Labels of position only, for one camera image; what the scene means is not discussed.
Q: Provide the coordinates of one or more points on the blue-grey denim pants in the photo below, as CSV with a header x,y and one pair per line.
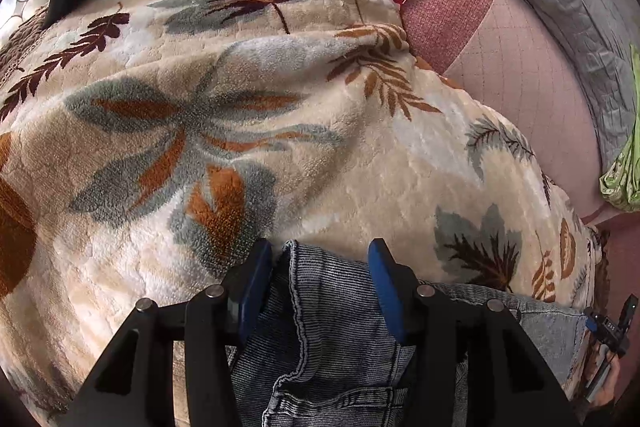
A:
x,y
325,307

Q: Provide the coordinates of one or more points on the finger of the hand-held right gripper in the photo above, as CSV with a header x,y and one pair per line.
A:
x,y
607,324

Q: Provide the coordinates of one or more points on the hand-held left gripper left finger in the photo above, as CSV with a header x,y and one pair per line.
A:
x,y
256,277

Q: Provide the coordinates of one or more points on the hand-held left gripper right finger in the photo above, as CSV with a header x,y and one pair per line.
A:
x,y
386,287

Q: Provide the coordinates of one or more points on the person's right hand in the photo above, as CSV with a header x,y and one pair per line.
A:
x,y
609,384

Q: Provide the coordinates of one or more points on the green patterned cloth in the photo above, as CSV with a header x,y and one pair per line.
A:
x,y
625,177

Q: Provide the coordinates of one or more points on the cream leaf-print fleece blanket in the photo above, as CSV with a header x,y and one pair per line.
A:
x,y
250,132

